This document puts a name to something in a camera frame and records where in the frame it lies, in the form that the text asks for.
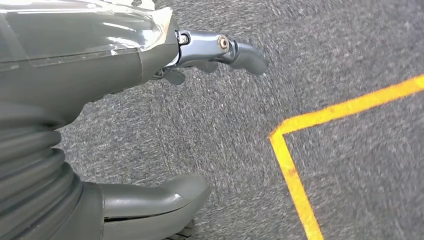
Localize black robot foot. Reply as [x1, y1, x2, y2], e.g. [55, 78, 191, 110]
[162, 219, 197, 240]

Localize yellow floor tape outline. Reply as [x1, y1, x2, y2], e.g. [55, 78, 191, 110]
[268, 73, 424, 240]

